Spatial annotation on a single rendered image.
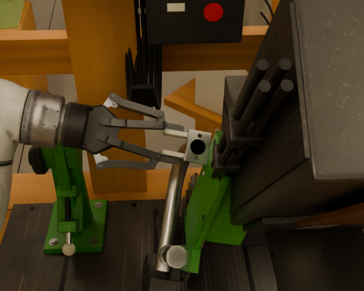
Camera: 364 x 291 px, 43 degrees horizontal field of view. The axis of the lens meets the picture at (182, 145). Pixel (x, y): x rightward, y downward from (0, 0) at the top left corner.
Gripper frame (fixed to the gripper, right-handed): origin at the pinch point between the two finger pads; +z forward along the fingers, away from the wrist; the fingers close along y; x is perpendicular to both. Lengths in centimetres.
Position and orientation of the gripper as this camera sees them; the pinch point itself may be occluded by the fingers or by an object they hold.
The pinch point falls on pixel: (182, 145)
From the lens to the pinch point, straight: 79.9
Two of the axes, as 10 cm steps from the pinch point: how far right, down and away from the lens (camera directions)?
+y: 1.6, -9.8, 1.1
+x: -2.1, 0.8, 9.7
